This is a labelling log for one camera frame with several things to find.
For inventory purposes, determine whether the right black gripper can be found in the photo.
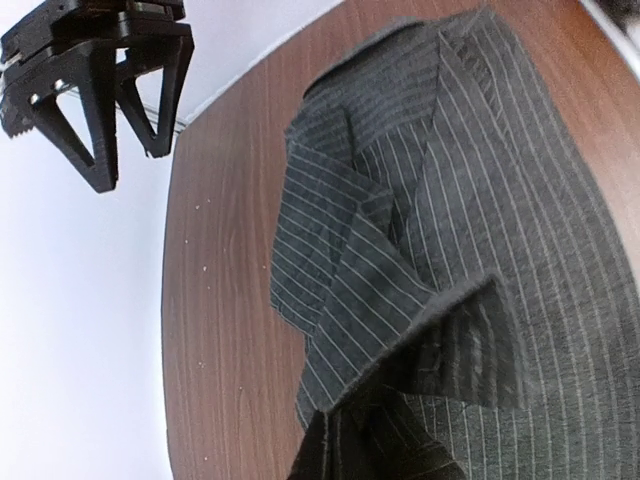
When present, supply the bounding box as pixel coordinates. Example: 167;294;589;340
1;1;195;193

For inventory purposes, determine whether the black pinstriped shirt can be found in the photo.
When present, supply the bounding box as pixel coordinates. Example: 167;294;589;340
270;7;639;479

